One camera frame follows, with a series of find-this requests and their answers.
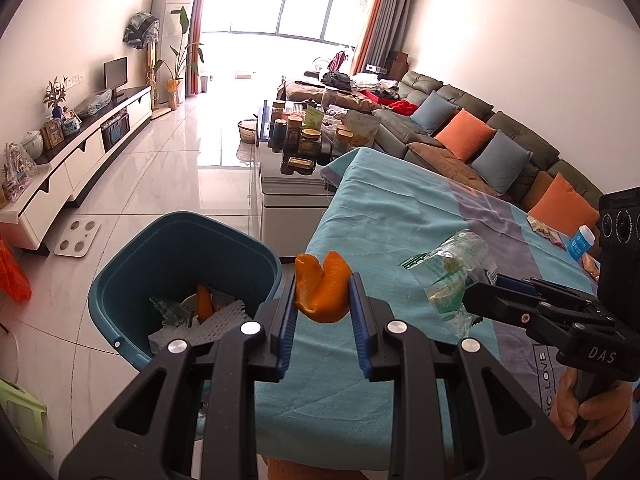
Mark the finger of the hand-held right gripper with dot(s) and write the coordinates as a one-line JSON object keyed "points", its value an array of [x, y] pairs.
{"points": [[510, 310], [515, 282]]}

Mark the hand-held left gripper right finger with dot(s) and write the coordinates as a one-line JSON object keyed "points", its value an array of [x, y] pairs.
{"points": [[360, 325]]}

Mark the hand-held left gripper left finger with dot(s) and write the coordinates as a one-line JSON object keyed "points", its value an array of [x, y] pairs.
{"points": [[287, 320]]}

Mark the orange peel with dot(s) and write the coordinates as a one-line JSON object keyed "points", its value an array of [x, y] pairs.
{"points": [[205, 305], [325, 290]]}

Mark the white foam fruit net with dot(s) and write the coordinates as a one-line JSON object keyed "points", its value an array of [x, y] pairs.
{"points": [[222, 325]]}

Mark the clear green plastic wrapper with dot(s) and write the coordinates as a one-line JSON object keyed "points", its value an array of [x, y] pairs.
{"points": [[172, 312], [450, 270]]}

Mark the white tissue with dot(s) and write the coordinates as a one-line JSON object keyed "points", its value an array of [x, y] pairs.
{"points": [[167, 341]]}

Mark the teal plastic bin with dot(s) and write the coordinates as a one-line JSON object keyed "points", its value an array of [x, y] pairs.
{"points": [[165, 255]]}

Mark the person's right forearm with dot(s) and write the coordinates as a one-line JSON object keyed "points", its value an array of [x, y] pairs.
{"points": [[612, 447]]}

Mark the person's right hand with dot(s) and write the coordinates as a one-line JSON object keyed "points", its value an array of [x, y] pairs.
{"points": [[605, 402]]}

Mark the gold foil packet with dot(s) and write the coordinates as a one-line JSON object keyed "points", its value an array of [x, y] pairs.
{"points": [[591, 267]]}

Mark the blue white canister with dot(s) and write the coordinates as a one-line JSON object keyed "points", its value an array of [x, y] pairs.
{"points": [[581, 244]]}

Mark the pink snack packet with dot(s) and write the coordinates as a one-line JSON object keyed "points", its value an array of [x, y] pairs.
{"points": [[556, 239]]}

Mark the orange cushion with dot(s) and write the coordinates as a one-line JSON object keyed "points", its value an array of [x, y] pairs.
{"points": [[562, 205], [465, 135]]}

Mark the teal grey blanket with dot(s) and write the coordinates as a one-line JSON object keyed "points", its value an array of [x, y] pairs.
{"points": [[380, 220]]}

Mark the white glass coffee table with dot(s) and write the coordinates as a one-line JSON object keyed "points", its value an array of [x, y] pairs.
{"points": [[290, 205]]}

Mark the grey-blue cushion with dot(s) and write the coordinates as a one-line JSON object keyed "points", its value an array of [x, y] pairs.
{"points": [[432, 112], [502, 162]]}

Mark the brown sofa throw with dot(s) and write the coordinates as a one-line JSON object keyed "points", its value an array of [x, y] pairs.
{"points": [[445, 162]]}

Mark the green sofa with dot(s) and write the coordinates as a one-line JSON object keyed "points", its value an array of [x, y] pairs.
{"points": [[515, 135]]}

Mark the group of glass jars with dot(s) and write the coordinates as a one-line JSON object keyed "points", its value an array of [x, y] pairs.
{"points": [[305, 140]]}

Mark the beige paper bag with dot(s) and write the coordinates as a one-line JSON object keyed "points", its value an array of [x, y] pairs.
{"points": [[362, 132]]}

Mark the wicker basket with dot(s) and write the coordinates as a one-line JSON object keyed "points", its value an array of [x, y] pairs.
{"points": [[247, 131]]}

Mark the green box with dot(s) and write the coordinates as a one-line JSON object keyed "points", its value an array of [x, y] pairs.
{"points": [[313, 117]]}

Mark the red cloth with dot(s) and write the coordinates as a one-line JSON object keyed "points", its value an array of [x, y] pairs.
{"points": [[402, 107]]}

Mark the white bathroom scale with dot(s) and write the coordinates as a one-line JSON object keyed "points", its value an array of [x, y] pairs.
{"points": [[77, 239]]}

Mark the red flat box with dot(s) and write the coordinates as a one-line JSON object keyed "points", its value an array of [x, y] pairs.
{"points": [[375, 97]]}

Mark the white clothes pile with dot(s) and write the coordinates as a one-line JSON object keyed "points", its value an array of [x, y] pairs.
{"points": [[375, 85]]}

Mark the dark clothing pile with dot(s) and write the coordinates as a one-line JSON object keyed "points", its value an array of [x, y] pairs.
{"points": [[336, 81]]}

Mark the small grey bin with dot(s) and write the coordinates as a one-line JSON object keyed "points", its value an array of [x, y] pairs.
{"points": [[204, 85]]}

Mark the brown cardboard boxes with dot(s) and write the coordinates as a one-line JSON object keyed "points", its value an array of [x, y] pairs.
{"points": [[397, 62]]}

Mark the tall plant in yellow vase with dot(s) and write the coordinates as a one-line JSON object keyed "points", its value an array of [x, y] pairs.
{"points": [[174, 91]]}

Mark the white black TV cabinet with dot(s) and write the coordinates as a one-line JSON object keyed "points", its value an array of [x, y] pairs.
{"points": [[90, 155]]}

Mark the red stroller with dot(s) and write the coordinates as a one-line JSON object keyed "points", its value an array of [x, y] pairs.
{"points": [[337, 62]]}

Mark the orange plastic bag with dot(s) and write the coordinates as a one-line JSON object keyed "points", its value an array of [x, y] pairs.
{"points": [[12, 275]]}

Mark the green plastic stool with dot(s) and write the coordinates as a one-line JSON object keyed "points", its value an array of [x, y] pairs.
{"points": [[20, 400]]}

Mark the orange grey curtain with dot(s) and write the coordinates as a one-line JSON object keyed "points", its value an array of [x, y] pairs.
{"points": [[382, 25], [197, 25]]}

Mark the clear plastic bag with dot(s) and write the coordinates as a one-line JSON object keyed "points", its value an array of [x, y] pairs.
{"points": [[94, 102]]}

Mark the black monitor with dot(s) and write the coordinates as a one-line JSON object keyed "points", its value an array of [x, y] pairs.
{"points": [[116, 72]]}

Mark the model sailing ship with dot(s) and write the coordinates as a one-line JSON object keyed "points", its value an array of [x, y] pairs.
{"points": [[19, 172]]}

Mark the white ceramic jar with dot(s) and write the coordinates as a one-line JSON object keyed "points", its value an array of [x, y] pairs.
{"points": [[32, 146]]}

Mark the gold decorated box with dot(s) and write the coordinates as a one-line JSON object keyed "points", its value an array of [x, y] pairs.
{"points": [[4, 195]]}

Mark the large window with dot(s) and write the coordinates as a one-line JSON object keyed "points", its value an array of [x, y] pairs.
{"points": [[300, 10]]}

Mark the vase with flowers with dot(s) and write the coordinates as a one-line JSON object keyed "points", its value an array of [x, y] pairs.
{"points": [[55, 97]]}

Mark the standing fan with cloth cover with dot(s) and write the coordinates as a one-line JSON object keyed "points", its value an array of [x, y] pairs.
{"points": [[140, 30]]}

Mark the white standing air conditioner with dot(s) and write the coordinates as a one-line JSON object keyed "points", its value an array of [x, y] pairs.
{"points": [[167, 0]]}

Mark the wooden photo frame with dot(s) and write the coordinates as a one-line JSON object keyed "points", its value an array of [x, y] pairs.
{"points": [[52, 134]]}

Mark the white wall socket strip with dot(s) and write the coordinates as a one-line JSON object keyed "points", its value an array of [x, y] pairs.
{"points": [[75, 79]]}

